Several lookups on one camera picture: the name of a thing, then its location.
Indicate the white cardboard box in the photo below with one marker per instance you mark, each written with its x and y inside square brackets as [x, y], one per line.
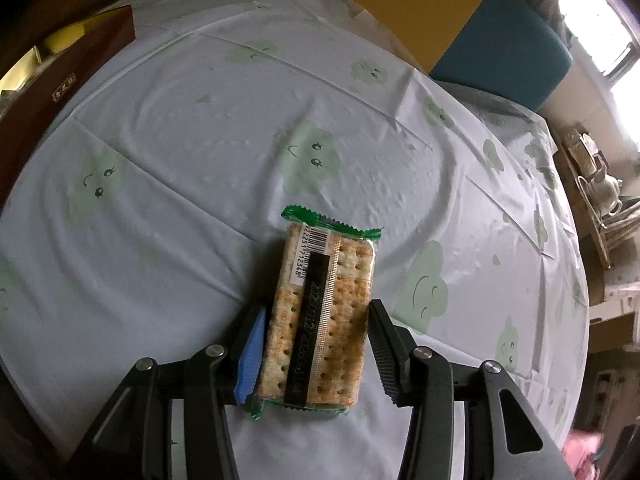
[617, 310]

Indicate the grey yellow blue chair back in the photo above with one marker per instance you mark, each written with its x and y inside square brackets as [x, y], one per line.
[500, 55]

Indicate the wooden side table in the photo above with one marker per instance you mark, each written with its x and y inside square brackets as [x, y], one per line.
[600, 245]

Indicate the pink cloth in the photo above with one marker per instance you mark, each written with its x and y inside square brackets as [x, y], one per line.
[590, 460]

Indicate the brown gift box gold lining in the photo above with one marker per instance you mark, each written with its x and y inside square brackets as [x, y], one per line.
[75, 80]

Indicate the window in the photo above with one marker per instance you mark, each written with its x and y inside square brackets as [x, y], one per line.
[595, 25]

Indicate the woven tissue box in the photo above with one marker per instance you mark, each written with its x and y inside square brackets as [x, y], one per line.
[585, 150]

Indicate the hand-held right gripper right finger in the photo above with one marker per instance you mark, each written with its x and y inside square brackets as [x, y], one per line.
[382, 355]

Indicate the white teapot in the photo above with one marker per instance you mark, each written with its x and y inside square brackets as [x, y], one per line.
[607, 192]

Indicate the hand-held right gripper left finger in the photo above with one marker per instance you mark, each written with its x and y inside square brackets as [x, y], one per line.
[252, 355]

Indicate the green edged cracker packet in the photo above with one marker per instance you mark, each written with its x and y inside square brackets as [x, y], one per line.
[320, 320]

